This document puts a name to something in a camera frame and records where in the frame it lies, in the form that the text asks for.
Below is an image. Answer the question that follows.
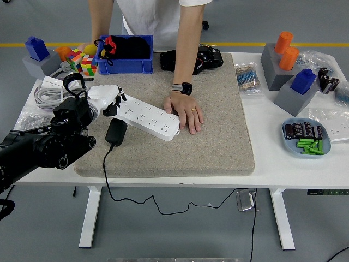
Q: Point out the person's right hand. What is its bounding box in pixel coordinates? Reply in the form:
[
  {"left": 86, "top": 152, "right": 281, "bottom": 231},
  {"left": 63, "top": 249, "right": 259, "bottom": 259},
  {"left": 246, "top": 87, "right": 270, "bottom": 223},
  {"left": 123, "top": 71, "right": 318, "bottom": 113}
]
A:
[{"left": 77, "top": 40, "right": 99, "bottom": 50}]

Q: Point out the person's left hand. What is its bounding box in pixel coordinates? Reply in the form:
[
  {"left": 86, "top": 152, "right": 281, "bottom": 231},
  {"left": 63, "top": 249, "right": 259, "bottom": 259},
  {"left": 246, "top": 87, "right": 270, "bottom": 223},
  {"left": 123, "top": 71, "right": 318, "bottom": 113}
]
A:
[{"left": 163, "top": 91, "right": 204, "bottom": 135}]

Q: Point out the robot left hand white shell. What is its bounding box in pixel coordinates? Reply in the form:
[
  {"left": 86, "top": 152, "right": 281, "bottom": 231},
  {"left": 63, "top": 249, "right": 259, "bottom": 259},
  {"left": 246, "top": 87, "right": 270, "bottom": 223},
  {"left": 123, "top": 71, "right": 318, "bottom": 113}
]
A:
[{"left": 87, "top": 84, "right": 128, "bottom": 117}]

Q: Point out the white power strip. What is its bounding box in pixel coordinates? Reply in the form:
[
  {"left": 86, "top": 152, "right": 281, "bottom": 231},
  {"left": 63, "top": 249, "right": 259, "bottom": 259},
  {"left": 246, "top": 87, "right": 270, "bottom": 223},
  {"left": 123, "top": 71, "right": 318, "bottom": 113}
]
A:
[{"left": 114, "top": 92, "right": 181, "bottom": 142}]

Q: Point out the black plug adapter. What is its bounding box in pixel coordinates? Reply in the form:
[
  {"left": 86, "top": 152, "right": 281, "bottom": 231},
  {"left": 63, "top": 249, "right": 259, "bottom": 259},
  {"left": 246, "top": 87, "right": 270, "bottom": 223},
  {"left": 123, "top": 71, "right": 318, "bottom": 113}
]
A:
[{"left": 105, "top": 117, "right": 128, "bottom": 147}]

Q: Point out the thin black plug cord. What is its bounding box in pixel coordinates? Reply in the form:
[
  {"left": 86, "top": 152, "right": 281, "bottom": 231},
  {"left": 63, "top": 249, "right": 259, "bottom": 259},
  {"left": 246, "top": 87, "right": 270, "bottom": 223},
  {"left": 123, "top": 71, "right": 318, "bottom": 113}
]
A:
[{"left": 102, "top": 143, "right": 240, "bottom": 217}]

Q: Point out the yellow ball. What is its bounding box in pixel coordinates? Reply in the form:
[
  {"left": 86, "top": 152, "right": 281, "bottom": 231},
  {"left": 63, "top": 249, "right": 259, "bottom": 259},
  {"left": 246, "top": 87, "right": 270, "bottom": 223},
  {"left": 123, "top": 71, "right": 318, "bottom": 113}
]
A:
[{"left": 83, "top": 44, "right": 98, "bottom": 57}]

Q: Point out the colourful puzzle cube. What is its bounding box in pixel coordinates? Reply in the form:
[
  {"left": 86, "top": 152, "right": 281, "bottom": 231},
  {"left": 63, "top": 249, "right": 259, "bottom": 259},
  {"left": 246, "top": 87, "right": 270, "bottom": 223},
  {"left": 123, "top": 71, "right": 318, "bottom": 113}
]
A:
[
  {"left": 65, "top": 48, "right": 86, "bottom": 73},
  {"left": 81, "top": 54, "right": 99, "bottom": 77}
]

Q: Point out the black wrist watch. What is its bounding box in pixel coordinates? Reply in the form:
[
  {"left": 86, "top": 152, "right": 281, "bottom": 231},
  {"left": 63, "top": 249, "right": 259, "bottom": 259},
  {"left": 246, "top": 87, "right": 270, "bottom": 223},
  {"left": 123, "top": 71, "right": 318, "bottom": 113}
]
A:
[{"left": 171, "top": 81, "right": 193, "bottom": 96}]

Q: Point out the orange plastic piece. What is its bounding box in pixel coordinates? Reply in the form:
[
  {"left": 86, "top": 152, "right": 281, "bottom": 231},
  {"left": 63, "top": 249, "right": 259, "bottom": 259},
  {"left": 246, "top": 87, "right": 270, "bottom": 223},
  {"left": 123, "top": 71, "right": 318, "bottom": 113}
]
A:
[{"left": 53, "top": 46, "right": 72, "bottom": 62}]

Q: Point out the blue plastic bin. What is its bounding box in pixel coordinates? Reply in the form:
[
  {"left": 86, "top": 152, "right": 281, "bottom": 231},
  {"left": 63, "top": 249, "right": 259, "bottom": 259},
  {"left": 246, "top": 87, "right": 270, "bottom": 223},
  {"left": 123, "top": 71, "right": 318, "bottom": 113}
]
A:
[{"left": 97, "top": 34, "right": 154, "bottom": 75}]

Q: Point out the grey-brown mat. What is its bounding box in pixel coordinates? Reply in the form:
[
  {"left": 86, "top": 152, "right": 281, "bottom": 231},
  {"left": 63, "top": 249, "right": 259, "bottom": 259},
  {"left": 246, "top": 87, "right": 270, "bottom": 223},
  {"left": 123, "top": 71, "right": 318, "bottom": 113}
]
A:
[{"left": 73, "top": 52, "right": 256, "bottom": 178}]

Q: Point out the blue plastic block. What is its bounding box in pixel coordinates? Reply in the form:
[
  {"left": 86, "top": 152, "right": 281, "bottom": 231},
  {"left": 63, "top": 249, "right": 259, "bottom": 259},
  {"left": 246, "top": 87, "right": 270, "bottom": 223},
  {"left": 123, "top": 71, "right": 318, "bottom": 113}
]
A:
[
  {"left": 24, "top": 36, "right": 50, "bottom": 61},
  {"left": 290, "top": 68, "right": 317, "bottom": 96}
]

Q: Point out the white flat box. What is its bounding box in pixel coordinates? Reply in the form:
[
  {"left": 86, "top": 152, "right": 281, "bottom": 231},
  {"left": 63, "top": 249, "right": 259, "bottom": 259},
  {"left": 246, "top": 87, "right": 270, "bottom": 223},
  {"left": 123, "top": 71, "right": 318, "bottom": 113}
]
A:
[{"left": 40, "top": 75, "right": 68, "bottom": 90}]

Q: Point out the black mechanical device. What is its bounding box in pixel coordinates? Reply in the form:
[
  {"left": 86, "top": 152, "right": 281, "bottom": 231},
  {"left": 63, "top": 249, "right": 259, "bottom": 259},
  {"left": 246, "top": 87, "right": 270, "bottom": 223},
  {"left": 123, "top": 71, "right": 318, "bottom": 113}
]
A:
[{"left": 159, "top": 43, "right": 224, "bottom": 76}]

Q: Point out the person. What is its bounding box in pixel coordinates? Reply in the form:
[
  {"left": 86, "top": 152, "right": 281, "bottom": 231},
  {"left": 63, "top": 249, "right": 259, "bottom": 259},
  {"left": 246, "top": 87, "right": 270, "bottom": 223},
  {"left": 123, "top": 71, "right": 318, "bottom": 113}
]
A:
[{"left": 116, "top": 0, "right": 213, "bottom": 52}]

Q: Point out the clear bag of resistors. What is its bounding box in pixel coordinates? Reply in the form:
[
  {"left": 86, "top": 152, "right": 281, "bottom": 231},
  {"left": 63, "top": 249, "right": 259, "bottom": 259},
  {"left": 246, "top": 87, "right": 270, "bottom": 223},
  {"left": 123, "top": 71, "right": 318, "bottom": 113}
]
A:
[{"left": 234, "top": 62, "right": 264, "bottom": 96}]

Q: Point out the clear bag of metal nuts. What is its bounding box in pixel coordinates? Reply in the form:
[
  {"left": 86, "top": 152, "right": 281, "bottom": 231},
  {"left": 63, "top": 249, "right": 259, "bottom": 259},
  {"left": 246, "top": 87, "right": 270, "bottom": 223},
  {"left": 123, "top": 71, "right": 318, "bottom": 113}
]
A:
[{"left": 13, "top": 105, "right": 55, "bottom": 132}]

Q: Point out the grey two-hole block holder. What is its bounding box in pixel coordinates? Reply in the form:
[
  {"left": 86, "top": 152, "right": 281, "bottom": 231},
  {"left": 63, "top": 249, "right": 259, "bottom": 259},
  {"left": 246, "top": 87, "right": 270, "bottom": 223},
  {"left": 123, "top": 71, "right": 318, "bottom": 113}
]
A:
[{"left": 260, "top": 43, "right": 300, "bottom": 91}]

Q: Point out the silver metal box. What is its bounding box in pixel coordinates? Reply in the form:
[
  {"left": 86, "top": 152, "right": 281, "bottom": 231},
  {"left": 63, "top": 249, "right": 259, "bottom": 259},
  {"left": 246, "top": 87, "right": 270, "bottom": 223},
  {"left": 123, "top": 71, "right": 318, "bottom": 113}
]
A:
[{"left": 234, "top": 188, "right": 258, "bottom": 212}]

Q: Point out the pale blue plate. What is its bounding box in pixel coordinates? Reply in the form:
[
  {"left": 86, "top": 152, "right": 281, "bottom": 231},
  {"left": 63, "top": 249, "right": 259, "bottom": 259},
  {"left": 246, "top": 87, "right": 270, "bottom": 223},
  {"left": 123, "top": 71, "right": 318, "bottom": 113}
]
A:
[{"left": 281, "top": 117, "right": 332, "bottom": 160}]

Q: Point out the orange cylinder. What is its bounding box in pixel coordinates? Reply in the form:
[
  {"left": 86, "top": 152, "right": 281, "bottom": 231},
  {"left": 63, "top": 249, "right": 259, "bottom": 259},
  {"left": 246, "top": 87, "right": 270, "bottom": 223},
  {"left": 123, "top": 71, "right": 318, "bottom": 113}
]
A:
[
  {"left": 274, "top": 31, "right": 294, "bottom": 55},
  {"left": 278, "top": 46, "right": 300, "bottom": 71}
]

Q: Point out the white table leg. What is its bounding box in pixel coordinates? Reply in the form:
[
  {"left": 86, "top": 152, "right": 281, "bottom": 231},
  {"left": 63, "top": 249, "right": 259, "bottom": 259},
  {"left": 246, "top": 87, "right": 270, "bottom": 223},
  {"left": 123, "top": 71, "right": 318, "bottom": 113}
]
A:
[
  {"left": 268, "top": 188, "right": 297, "bottom": 251},
  {"left": 78, "top": 186, "right": 103, "bottom": 249}
]

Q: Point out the crumpled clear plastic bag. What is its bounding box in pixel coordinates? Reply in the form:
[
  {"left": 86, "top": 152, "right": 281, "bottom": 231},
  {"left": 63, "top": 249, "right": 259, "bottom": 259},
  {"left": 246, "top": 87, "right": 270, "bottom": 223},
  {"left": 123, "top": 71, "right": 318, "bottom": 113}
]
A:
[{"left": 296, "top": 50, "right": 338, "bottom": 72}]

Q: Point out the bag of black capacitors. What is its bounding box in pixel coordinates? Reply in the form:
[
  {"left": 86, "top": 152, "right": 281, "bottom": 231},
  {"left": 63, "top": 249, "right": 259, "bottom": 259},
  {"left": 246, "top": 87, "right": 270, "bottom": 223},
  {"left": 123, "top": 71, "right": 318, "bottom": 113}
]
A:
[{"left": 317, "top": 67, "right": 340, "bottom": 95}]

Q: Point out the clear bag of blue parts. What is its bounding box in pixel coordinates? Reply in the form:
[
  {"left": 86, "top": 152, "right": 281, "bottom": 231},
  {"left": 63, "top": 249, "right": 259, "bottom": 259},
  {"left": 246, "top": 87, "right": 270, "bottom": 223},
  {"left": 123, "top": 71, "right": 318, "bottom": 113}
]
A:
[{"left": 334, "top": 80, "right": 349, "bottom": 107}]

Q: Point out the black desk control panel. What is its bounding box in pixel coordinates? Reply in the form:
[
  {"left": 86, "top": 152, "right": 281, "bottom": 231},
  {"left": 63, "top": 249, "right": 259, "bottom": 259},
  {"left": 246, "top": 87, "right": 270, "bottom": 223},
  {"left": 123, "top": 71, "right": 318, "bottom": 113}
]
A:
[{"left": 307, "top": 188, "right": 349, "bottom": 197}]

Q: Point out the black drawstring pouch red trim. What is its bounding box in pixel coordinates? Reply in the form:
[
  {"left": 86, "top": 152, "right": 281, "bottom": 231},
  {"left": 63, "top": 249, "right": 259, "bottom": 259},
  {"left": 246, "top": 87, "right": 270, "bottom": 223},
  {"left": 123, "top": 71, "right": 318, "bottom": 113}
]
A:
[{"left": 94, "top": 35, "right": 152, "bottom": 66}]

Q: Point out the grey coiled power cable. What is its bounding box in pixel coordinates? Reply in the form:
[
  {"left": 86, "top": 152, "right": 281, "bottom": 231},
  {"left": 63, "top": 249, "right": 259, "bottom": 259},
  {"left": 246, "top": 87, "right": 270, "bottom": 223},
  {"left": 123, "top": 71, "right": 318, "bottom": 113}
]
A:
[{"left": 34, "top": 61, "right": 91, "bottom": 110}]

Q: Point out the black floor cable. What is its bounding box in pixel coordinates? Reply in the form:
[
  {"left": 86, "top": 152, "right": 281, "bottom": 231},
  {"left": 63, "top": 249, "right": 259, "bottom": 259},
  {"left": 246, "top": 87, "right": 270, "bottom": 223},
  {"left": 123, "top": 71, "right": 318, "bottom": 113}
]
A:
[
  {"left": 249, "top": 188, "right": 258, "bottom": 262},
  {"left": 326, "top": 247, "right": 349, "bottom": 262}
]

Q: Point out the white wall socket in bag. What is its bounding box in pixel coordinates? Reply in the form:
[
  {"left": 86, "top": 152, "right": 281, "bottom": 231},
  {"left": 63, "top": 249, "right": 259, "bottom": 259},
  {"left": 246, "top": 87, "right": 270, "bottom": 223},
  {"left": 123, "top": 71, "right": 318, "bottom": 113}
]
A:
[{"left": 308, "top": 108, "right": 349, "bottom": 143}]

